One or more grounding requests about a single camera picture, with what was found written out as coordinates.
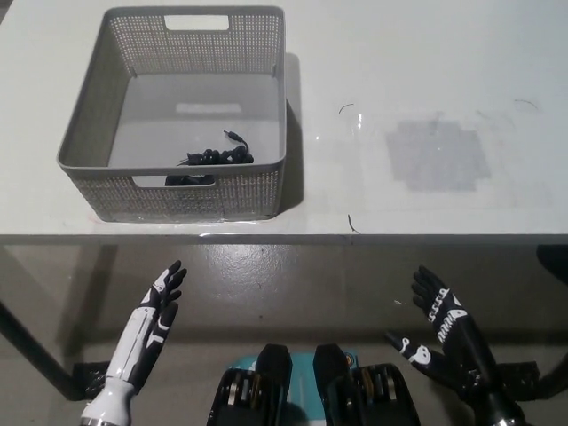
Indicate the black and white right hand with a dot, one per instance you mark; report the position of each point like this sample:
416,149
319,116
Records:
461,350

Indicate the black table foot plate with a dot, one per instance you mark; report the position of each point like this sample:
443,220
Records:
91,377
519,373

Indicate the grey perforated plastic basket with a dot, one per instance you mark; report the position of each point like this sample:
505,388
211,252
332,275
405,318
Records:
195,97

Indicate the thin curved black thread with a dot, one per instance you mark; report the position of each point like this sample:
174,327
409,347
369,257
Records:
526,102
345,106

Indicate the dark metal table leg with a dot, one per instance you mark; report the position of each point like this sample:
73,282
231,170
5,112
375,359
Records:
35,346
554,377

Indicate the white and black left hand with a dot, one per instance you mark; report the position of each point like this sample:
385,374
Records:
153,319

